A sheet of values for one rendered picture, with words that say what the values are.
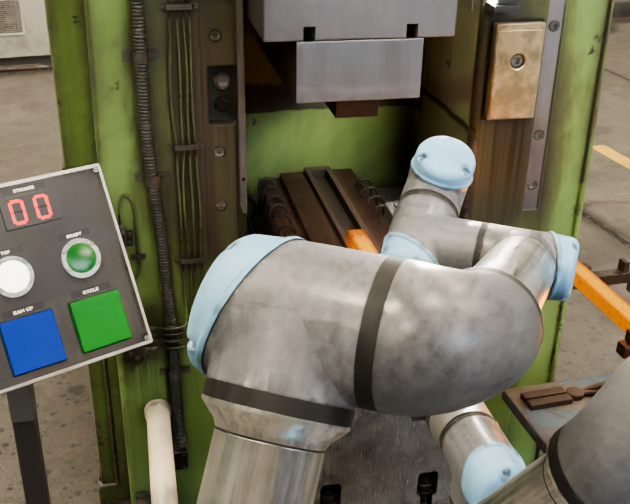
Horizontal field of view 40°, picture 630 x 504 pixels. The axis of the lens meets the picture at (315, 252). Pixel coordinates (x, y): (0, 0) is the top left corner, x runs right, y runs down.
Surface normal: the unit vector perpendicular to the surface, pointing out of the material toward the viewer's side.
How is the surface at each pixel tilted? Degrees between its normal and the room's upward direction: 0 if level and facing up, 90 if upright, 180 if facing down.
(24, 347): 60
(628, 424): 50
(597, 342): 0
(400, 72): 90
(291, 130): 90
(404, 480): 90
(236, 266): 28
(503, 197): 90
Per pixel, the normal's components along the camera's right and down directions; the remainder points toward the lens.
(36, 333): 0.52, -0.13
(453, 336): 0.30, -0.12
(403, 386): -0.13, 0.50
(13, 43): 0.34, 0.43
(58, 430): 0.02, -0.90
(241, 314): -0.33, -0.04
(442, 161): 0.11, -0.56
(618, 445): -0.57, -0.11
